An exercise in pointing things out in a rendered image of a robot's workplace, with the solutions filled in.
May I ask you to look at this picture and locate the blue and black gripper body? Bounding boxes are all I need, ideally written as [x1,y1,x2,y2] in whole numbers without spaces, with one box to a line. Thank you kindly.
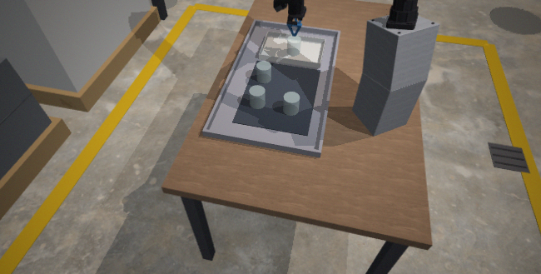
[287,2,306,25]

